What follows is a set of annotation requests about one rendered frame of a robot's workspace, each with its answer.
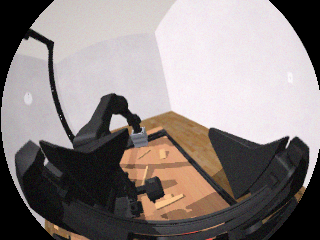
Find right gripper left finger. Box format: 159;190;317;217
39;128;129;207

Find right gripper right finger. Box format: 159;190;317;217
208;127;290;200

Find small tan wooden block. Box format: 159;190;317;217
164;194;172;200
159;149;166;159

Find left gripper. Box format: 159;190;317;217
117;171;165;204

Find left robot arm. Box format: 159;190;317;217
73;93;144;218

